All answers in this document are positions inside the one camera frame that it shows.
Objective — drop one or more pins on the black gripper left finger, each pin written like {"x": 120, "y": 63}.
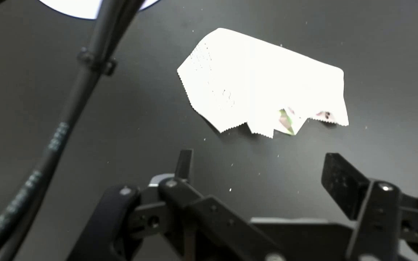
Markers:
{"x": 204, "y": 217}

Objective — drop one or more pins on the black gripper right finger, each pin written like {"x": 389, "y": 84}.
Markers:
{"x": 384, "y": 217}

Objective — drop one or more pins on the white cloth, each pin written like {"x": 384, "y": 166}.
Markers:
{"x": 257, "y": 81}

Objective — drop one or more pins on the white round plate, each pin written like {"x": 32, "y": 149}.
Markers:
{"x": 73, "y": 7}

